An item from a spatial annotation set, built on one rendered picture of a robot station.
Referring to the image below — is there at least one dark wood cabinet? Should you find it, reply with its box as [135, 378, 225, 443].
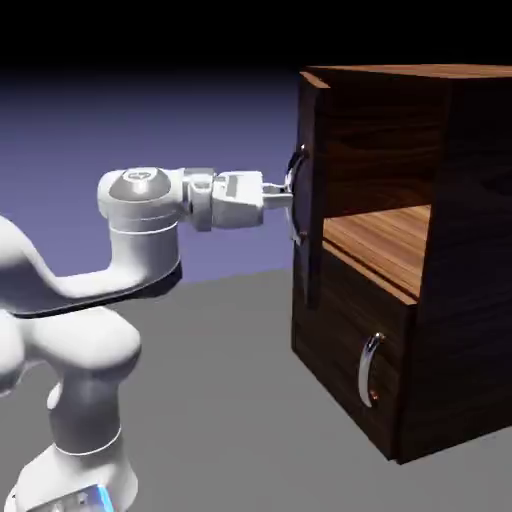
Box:
[290, 63, 512, 466]

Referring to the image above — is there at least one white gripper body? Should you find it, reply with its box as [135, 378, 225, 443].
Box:
[211, 170, 266, 231]

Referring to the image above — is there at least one long curved metal handle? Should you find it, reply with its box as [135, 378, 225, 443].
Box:
[284, 143, 310, 248]

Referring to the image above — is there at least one tall dark wood door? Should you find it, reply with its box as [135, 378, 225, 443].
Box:
[292, 70, 332, 310]

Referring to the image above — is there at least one short dark wood door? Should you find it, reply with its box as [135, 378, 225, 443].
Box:
[291, 238, 418, 462]

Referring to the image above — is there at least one short curved metal handle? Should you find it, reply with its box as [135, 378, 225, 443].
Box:
[358, 331, 388, 410]

